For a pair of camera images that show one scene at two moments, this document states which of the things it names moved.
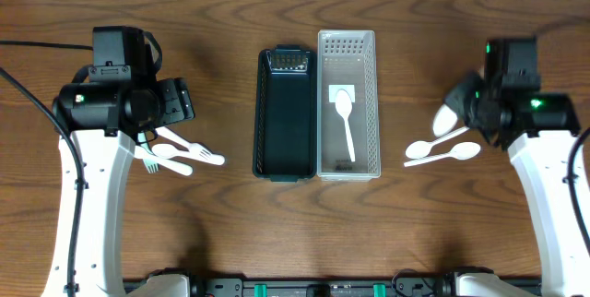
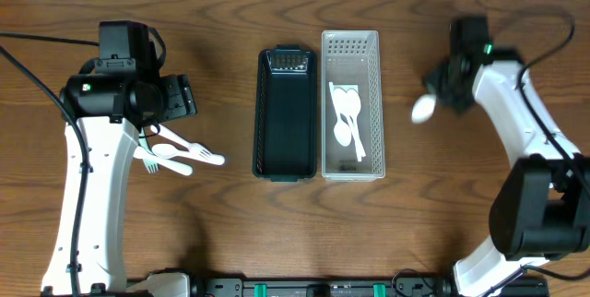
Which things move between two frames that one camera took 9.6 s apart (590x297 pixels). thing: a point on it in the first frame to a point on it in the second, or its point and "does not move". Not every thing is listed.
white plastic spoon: [421, 148] to [423, 108]
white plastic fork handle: [150, 163] does not move
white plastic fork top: [194, 149] does not move
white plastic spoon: [466, 150] to [342, 131]
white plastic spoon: [444, 122] to [353, 105]
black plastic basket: [284, 118] does not move
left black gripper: [174, 100] does not move
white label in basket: [334, 89] does not move
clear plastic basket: [348, 124] does not move
